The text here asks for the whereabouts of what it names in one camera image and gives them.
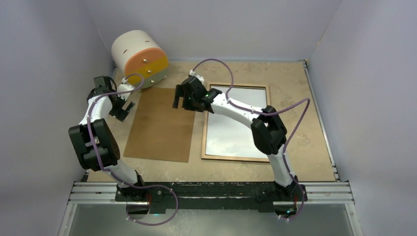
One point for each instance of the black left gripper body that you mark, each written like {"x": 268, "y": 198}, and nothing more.
{"x": 117, "y": 111}

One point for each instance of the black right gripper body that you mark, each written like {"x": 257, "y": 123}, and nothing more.
{"x": 190, "y": 102}

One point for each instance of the brown cardboard backing board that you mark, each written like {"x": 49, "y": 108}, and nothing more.
{"x": 159, "y": 131}

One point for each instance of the mountain landscape photo print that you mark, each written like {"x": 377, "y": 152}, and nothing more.
{"x": 228, "y": 139}

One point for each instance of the wooden picture frame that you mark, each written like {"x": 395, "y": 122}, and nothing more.
{"x": 225, "y": 109}

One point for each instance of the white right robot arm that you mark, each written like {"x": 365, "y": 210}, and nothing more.
{"x": 267, "y": 128}

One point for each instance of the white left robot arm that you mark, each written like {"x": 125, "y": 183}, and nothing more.
{"x": 93, "y": 142}

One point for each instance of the round white drawer cabinet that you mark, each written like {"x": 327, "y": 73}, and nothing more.
{"x": 138, "y": 56}

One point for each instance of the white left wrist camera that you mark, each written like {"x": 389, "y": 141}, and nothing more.
{"x": 125, "y": 89}

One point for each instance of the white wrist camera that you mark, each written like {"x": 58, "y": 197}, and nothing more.
{"x": 125, "y": 89}
{"x": 199, "y": 77}

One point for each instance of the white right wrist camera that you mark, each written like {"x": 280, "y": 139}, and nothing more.
{"x": 199, "y": 77}

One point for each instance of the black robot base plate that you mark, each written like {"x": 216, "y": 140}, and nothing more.
{"x": 264, "y": 196}

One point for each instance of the aluminium rail frame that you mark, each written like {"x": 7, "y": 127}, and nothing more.
{"x": 93, "y": 211}

